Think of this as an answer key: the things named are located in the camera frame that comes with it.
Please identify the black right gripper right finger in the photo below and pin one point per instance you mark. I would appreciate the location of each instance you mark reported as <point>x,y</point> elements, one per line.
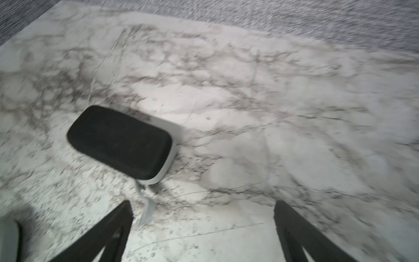
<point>297,237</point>

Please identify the grey umbrella case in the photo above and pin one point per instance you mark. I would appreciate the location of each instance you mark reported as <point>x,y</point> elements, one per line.
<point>142,150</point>

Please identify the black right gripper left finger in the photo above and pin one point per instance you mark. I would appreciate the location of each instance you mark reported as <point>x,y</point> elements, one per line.
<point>108,238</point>

